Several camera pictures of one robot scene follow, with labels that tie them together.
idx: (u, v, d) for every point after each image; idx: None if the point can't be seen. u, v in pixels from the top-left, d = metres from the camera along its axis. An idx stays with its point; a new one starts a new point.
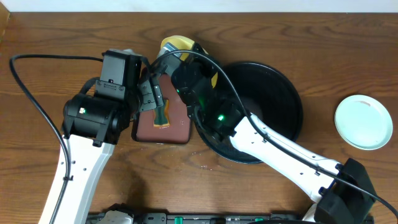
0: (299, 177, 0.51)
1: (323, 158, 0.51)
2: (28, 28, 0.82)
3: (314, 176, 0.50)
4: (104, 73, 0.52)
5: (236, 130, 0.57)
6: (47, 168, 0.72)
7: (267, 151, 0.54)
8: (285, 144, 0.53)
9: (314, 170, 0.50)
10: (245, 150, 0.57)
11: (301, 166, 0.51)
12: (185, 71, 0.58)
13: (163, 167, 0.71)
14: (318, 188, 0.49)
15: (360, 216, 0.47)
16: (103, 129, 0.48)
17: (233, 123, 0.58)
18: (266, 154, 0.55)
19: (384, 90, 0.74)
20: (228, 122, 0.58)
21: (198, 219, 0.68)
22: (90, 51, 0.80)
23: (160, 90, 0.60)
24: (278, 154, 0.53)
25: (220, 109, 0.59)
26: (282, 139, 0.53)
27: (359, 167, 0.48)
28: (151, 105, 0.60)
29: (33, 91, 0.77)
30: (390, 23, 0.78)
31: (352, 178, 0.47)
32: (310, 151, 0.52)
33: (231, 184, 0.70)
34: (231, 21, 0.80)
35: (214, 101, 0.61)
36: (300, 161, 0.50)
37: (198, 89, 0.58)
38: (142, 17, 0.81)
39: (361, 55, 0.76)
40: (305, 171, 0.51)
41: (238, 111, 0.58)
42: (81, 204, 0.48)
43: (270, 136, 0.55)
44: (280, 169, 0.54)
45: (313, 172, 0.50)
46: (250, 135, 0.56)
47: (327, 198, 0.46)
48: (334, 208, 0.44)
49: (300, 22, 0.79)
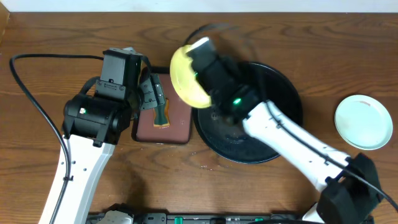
0: (308, 164, 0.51)
1: (333, 150, 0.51)
2: (28, 28, 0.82)
3: (323, 165, 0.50)
4: (104, 73, 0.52)
5: (250, 114, 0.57)
6: (47, 168, 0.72)
7: (280, 137, 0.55)
8: (296, 132, 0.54)
9: (323, 159, 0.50)
10: (258, 135, 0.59)
11: (311, 155, 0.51)
12: (203, 56, 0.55)
13: (163, 167, 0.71)
14: (324, 177, 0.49)
15: (365, 214, 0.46)
16: (103, 129, 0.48)
17: (250, 107, 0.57)
18: (277, 140, 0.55)
19: (384, 90, 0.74)
20: (244, 106, 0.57)
21: (198, 219, 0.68)
22: (90, 50, 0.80)
23: (161, 88, 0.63)
24: (289, 140, 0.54)
25: (236, 93, 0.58)
26: (295, 127, 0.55)
27: (368, 162, 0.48)
28: (152, 103, 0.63)
29: (32, 91, 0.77)
30: (390, 23, 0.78)
31: (359, 171, 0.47)
32: (321, 142, 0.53)
33: (231, 184, 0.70)
34: (231, 21, 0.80)
35: (230, 84, 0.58)
36: (310, 148, 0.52)
37: (214, 75, 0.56)
38: (142, 17, 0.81)
39: (361, 55, 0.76)
40: (313, 160, 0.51)
41: (255, 96, 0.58)
42: (81, 204, 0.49)
43: (283, 123, 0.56)
44: (290, 155, 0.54)
45: (322, 162, 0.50)
46: (265, 121, 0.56)
47: (333, 187, 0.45)
48: (339, 196, 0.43)
49: (300, 22, 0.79)
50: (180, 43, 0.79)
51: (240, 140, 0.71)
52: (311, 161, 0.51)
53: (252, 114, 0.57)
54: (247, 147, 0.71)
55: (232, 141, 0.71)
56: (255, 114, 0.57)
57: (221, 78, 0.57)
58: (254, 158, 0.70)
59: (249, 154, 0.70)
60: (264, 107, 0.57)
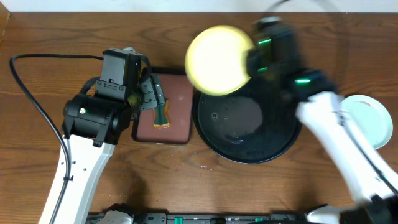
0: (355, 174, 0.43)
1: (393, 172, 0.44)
2: (28, 28, 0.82)
3: (374, 180, 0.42)
4: (104, 73, 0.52)
5: (311, 99, 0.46)
6: (47, 168, 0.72)
7: (340, 134, 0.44)
8: (362, 138, 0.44)
9: (376, 174, 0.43)
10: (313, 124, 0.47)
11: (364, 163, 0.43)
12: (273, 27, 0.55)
13: (163, 167, 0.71)
14: (370, 193, 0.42)
15: None
16: (103, 129, 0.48)
17: (313, 90, 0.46)
18: (337, 136, 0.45)
19: (384, 90, 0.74)
20: (308, 88, 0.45)
21: (198, 219, 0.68)
22: (90, 51, 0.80)
23: (160, 88, 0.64)
24: (349, 142, 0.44)
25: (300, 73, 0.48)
26: (362, 133, 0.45)
27: None
28: (152, 103, 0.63)
29: (32, 91, 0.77)
30: (390, 24, 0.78)
31: None
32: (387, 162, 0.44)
33: (231, 184, 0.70)
34: (231, 21, 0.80)
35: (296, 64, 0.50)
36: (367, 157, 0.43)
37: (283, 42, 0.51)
38: (142, 17, 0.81)
39: (361, 55, 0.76)
40: (362, 170, 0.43)
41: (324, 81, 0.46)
42: (81, 204, 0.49)
43: (350, 123, 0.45)
44: (345, 158, 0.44)
45: (373, 176, 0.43)
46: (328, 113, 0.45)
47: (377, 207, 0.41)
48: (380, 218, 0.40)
49: (300, 23, 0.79)
50: (180, 43, 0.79)
51: (240, 140, 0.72)
52: (374, 178, 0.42)
53: (316, 101, 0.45)
54: (247, 147, 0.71)
55: (233, 141, 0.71)
56: (320, 101, 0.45)
57: (290, 48, 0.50)
58: (254, 158, 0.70)
59: (249, 154, 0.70)
60: (332, 98, 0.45)
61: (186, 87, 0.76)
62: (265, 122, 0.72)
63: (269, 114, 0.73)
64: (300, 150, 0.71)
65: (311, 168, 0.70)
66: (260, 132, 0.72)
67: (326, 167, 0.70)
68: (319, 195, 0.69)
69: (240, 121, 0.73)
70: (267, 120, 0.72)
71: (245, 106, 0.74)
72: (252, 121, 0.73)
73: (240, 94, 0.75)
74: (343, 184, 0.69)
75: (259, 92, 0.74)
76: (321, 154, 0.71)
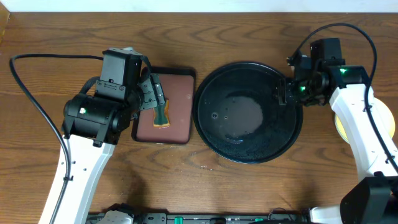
0: (355, 147, 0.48)
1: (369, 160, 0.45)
2: (28, 28, 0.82)
3: (384, 158, 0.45)
4: (104, 73, 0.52)
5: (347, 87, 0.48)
6: (47, 167, 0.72)
7: (361, 121, 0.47)
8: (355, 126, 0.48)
9: (385, 158, 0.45)
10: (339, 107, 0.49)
11: (373, 145, 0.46)
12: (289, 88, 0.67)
13: (163, 167, 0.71)
14: (380, 163, 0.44)
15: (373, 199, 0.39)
16: (103, 129, 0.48)
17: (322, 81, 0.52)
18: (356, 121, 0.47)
19: (384, 90, 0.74)
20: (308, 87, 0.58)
21: (198, 219, 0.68)
22: (90, 50, 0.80)
23: (160, 88, 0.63)
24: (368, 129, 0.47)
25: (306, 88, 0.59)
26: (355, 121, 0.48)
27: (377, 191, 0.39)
28: (152, 103, 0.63)
29: (32, 91, 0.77)
30: (390, 23, 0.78)
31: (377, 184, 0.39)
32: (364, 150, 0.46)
33: (231, 184, 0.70)
34: (231, 21, 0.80)
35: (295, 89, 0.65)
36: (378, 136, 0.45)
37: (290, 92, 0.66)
38: (142, 17, 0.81)
39: (361, 55, 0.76)
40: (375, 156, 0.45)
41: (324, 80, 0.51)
42: (82, 204, 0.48)
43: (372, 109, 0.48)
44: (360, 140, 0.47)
45: (384, 155, 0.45)
46: (357, 107, 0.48)
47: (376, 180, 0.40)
48: (378, 191, 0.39)
49: (300, 22, 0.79)
50: (180, 43, 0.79)
51: (240, 140, 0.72)
52: (373, 151, 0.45)
53: (349, 88, 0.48)
54: (247, 146, 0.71)
55: (232, 141, 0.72)
56: (352, 88, 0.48)
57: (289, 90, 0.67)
58: (254, 157, 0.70)
59: (249, 154, 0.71)
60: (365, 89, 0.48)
61: (186, 87, 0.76)
62: (265, 122, 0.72)
63: (269, 114, 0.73)
64: (300, 150, 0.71)
65: (311, 168, 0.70)
66: (260, 132, 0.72)
67: (327, 167, 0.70)
68: (319, 195, 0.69)
69: (240, 121, 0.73)
70: (267, 120, 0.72)
71: (245, 106, 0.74)
72: (252, 121, 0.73)
73: (240, 93, 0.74)
74: (343, 183, 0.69)
75: (259, 92, 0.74)
76: (321, 154, 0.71)
